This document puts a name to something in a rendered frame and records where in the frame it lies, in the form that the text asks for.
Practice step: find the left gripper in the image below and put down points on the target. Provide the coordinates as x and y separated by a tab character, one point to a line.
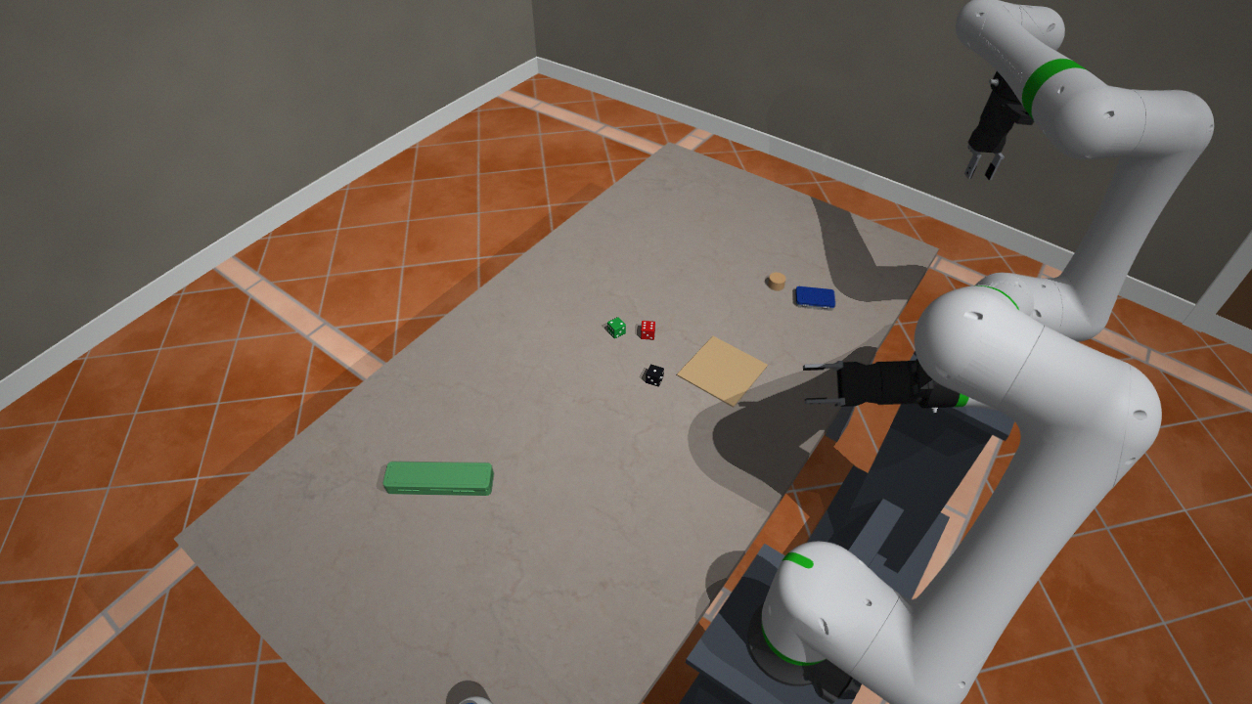
885	383

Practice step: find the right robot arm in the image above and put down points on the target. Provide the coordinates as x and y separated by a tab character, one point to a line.
1161	133

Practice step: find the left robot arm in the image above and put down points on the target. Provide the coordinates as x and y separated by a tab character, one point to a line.
1085	418

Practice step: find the tan flat mat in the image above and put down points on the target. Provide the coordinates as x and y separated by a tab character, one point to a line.
722	370

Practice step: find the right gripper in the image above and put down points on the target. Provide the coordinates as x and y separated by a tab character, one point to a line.
1000	113

